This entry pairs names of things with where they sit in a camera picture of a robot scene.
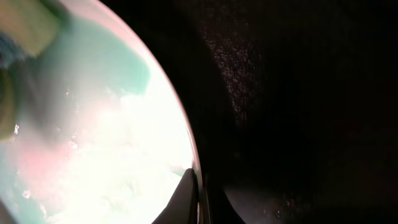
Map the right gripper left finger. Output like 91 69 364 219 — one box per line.
152 169 198 224

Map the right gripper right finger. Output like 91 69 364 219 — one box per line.
203 177 244 224

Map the mint green plate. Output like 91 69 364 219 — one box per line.
1 1 203 223

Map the green yellow scrub sponge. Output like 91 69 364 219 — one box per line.
1 0 62 140

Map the black round tray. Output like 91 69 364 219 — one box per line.
106 1 397 223

